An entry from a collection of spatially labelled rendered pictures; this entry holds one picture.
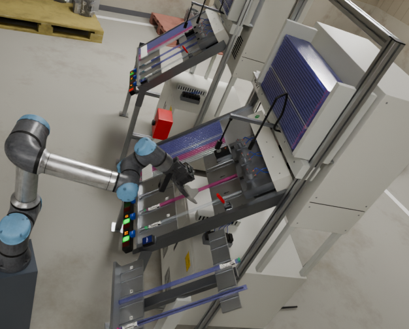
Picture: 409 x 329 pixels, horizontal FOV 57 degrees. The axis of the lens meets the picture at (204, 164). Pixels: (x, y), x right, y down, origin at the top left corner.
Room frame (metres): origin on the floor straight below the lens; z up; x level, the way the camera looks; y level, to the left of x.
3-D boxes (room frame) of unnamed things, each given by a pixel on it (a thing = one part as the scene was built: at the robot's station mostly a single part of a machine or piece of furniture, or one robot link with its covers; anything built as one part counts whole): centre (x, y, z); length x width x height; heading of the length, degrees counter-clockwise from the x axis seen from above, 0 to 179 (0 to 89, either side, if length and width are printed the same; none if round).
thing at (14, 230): (0.93, 0.59, 0.72); 0.13 x 0.12 x 0.14; 18
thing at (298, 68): (1.58, -0.25, 1.52); 0.51 x 0.13 x 0.27; 23
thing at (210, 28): (2.94, 0.39, 0.66); 1.01 x 0.73 x 1.31; 113
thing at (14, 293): (0.92, 0.59, 0.28); 0.18 x 0.18 x 0.55; 43
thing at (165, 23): (5.86, 1.00, 0.18); 1.24 x 0.86 x 0.37; 133
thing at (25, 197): (1.05, 0.63, 0.92); 0.15 x 0.12 x 0.55; 18
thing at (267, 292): (1.69, -0.33, 0.31); 0.70 x 0.65 x 0.62; 23
